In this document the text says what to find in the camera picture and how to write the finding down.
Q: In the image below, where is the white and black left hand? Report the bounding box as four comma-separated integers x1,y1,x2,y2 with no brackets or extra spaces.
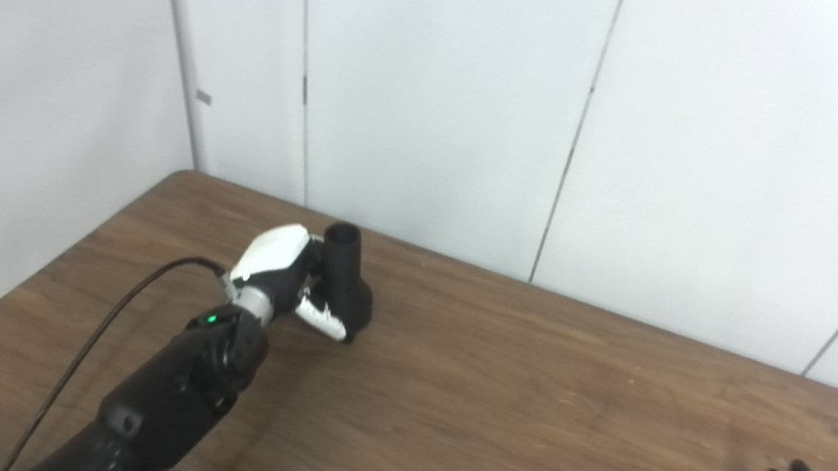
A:
219,214,364,344

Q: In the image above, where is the black nozzle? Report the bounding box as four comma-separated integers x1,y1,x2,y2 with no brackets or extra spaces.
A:
307,219,386,348

